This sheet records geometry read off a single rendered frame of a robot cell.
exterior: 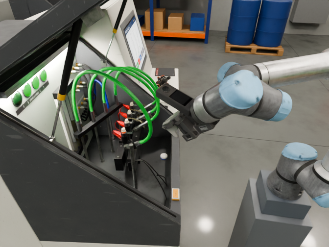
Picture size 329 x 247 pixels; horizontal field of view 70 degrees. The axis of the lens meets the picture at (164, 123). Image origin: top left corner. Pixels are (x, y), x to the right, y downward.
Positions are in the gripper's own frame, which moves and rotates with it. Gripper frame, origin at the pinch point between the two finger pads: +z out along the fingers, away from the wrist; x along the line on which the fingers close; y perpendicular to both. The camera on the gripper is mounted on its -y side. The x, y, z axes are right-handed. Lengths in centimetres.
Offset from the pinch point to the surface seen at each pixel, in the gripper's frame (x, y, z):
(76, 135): -12.9, -19.0, 43.3
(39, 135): -28.2, -22.1, 7.7
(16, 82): -21.9, -39.5, 11.5
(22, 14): 121, -250, 321
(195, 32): 426, -54, 336
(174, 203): -9.0, 28.0, 21.4
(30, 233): -51, -1, 50
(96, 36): 26, -50, 39
